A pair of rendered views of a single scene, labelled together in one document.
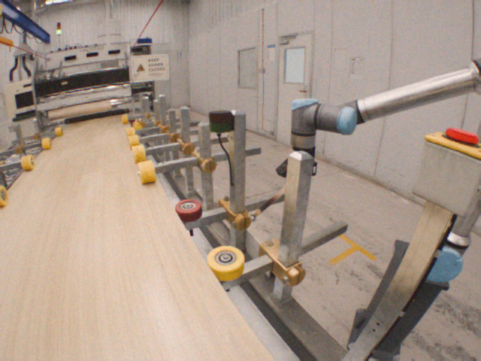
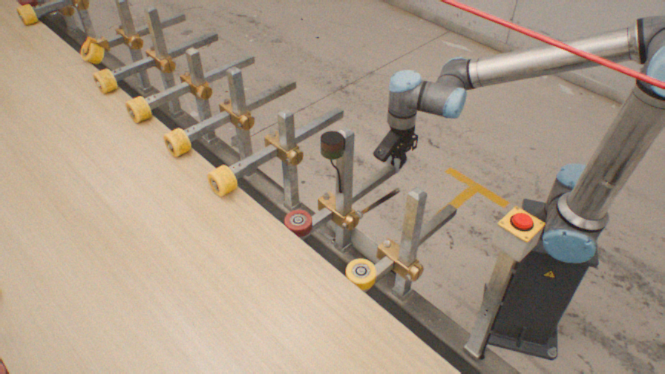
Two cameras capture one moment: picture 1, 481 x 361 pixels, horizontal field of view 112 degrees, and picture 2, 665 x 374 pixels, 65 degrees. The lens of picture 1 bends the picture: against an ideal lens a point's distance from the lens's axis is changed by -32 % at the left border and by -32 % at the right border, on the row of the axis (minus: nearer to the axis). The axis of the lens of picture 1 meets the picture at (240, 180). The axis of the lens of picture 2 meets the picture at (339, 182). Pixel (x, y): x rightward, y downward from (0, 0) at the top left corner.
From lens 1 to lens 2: 90 cm
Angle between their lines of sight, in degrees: 23
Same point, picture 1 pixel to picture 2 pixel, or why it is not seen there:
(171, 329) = (349, 338)
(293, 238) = (412, 245)
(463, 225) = (590, 210)
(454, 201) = (513, 254)
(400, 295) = (495, 292)
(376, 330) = (486, 315)
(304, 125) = (405, 108)
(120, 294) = (295, 326)
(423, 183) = (496, 242)
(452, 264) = (580, 247)
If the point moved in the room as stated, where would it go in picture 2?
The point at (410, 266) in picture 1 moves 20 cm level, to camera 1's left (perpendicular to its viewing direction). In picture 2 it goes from (498, 277) to (414, 295)
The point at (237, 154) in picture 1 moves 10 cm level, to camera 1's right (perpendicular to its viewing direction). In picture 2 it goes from (346, 168) to (381, 162)
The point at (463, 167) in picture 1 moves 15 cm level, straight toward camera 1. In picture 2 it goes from (516, 242) to (481, 290)
